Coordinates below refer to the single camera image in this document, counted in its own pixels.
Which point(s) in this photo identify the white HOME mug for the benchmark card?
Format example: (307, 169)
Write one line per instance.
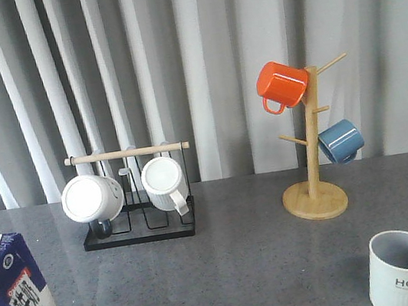
(389, 268)

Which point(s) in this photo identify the white ribbed mug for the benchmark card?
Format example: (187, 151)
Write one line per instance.
(165, 185)

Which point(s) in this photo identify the orange mug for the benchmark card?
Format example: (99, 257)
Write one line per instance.
(281, 86)

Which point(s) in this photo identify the white smiley mug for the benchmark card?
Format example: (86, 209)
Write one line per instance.
(95, 200)

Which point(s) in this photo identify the wooden mug tree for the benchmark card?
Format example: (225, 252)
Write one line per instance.
(314, 199)

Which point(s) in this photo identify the blue mug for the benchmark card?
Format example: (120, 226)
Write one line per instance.
(340, 142)

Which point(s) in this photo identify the grey pleated curtain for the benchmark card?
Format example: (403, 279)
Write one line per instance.
(80, 76)

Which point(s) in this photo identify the black wire mug rack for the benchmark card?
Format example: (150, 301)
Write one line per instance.
(139, 220)

